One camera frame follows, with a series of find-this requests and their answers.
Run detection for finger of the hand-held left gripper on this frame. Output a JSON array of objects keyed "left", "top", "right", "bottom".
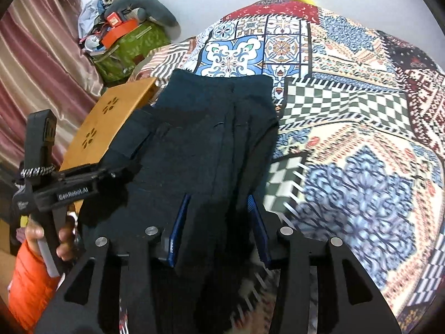
[{"left": 57, "top": 161, "right": 142, "bottom": 182}]

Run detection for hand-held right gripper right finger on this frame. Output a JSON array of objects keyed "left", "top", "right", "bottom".
[{"left": 246, "top": 194, "right": 404, "bottom": 334}]

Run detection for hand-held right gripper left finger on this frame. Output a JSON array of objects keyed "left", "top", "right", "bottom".
[{"left": 33, "top": 194, "right": 191, "bottom": 334}]

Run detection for dark navy pants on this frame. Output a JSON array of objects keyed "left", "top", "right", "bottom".
[
  {"left": 158, "top": 68, "right": 279, "bottom": 199},
  {"left": 76, "top": 106, "right": 268, "bottom": 334}
]

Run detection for person's left forearm orange sleeve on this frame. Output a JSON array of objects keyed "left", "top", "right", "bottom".
[{"left": 7, "top": 239, "right": 66, "bottom": 332}]

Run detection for person's left hand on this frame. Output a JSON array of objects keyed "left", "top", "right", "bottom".
[{"left": 24, "top": 212, "right": 80, "bottom": 262}]

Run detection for wooden lap desk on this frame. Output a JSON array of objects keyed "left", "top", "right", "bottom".
[{"left": 59, "top": 77, "right": 158, "bottom": 173}]

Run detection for green patterned bag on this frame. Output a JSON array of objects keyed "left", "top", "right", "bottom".
[{"left": 91, "top": 24, "right": 172, "bottom": 85}]

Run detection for pink striped curtain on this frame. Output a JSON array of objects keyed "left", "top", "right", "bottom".
[{"left": 0, "top": 0, "right": 107, "bottom": 169}]

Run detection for patchwork printed bedsheet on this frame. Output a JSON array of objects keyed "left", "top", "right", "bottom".
[{"left": 118, "top": 0, "right": 445, "bottom": 334}]

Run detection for orange box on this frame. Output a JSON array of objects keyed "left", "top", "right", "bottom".
[{"left": 102, "top": 18, "right": 140, "bottom": 48}]

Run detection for small red box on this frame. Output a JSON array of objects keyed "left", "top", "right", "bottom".
[{"left": 105, "top": 11, "right": 123, "bottom": 28}]

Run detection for pale blue cloth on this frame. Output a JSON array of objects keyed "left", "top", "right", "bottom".
[{"left": 78, "top": 0, "right": 107, "bottom": 37}]

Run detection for grey neck pillow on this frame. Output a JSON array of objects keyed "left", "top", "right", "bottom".
[{"left": 103, "top": 0, "right": 182, "bottom": 38}]

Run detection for braided wrist cord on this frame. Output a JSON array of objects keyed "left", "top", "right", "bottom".
[{"left": 20, "top": 165, "right": 57, "bottom": 179}]

